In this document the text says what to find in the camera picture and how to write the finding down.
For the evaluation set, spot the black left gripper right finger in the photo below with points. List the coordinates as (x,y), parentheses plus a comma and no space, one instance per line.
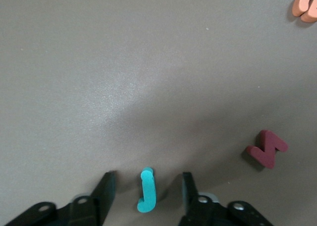
(195,211)

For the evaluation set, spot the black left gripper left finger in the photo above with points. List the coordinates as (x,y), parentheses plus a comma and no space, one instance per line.
(104,198)

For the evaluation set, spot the teal foam letter r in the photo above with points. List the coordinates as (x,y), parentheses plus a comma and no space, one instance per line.
(148,191)

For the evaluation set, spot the dark red foam letter k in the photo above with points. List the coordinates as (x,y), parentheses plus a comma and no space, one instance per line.
(268,149)

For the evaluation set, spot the orange foam letter e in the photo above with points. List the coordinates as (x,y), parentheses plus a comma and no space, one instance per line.
(301,3)

